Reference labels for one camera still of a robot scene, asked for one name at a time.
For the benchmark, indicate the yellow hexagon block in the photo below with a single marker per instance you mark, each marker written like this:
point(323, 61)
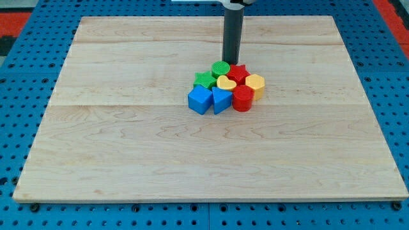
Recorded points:
point(257, 84)

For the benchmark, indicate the blue cube block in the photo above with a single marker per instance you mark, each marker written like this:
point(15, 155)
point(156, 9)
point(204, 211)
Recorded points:
point(200, 99)

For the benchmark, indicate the red star block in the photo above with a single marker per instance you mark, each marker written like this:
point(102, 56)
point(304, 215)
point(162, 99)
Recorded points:
point(238, 73)

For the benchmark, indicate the blue triangle block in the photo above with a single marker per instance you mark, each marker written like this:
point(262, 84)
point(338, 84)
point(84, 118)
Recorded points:
point(222, 99)

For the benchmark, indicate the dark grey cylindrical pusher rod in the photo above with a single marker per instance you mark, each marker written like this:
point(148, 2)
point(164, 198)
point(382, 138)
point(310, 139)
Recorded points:
point(232, 33)

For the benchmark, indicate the red cylinder block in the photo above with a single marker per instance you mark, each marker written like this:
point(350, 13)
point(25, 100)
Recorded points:
point(242, 98)

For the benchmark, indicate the yellow heart block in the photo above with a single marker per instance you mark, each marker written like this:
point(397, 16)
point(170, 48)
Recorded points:
point(223, 82)

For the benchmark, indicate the light wooden board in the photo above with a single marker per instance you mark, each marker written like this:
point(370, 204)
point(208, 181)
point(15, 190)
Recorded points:
point(118, 129)

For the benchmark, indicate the green circle block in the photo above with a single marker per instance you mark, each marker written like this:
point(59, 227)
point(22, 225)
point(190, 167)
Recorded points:
point(219, 68)

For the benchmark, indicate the green star block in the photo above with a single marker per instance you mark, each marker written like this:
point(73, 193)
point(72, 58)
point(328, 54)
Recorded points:
point(204, 79)

